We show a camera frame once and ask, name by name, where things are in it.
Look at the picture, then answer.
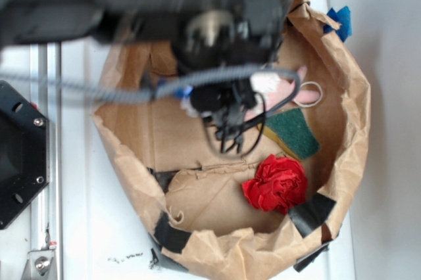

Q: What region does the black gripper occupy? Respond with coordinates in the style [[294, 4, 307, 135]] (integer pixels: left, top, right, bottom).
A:
[[172, 0, 293, 154]]

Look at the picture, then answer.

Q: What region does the red paper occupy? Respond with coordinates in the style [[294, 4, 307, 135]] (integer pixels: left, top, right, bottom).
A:
[[241, 154, 308, 215]]

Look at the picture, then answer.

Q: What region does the white paper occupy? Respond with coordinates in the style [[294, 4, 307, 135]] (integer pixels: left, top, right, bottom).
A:
[[180, 72, 289, 121]]

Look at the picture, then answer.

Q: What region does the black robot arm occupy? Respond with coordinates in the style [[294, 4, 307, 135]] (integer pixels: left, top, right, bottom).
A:
[[1, 0, 298, 154]]

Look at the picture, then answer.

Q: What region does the pink plush toy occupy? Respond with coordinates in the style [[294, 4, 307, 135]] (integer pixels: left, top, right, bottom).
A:
[[242, 65, 324, 120]]

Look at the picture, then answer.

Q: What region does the blue tape piece right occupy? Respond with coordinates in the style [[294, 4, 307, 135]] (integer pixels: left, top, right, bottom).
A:
[[323, 6, 353, 42]]

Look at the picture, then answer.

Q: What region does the green yellow sponge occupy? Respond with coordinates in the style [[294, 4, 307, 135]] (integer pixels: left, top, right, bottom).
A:
[[263, 108, 321, 160]]

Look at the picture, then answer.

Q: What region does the brown paper bag bin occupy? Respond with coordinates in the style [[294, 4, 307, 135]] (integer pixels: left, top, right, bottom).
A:
[[93, 0, 370, 279]]

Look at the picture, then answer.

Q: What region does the black tape piece right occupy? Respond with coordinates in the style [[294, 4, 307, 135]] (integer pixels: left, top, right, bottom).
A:
[[288, 193, 337, 238]]

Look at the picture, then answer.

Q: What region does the black tape piece bottom-left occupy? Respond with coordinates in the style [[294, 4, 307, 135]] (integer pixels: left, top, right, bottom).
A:
[[153, 212, 191, 254]]

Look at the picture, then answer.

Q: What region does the grey braided cable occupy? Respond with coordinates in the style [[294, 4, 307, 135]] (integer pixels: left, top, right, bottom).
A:
[[0, 66, 301, 105]]

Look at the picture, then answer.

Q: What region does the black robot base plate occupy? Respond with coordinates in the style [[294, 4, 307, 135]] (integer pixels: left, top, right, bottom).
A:
[[1, 80, 49, 230]]

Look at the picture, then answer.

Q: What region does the aluminium rail frame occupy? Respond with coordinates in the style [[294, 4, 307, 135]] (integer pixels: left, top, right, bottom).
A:
[[21, 43, 63, 279]]

